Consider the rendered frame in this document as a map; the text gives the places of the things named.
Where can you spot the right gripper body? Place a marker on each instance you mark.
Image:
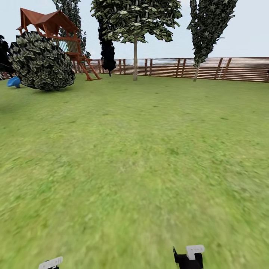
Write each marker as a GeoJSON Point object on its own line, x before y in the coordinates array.
{"type": "Point", "coordinates": [185, 263]}

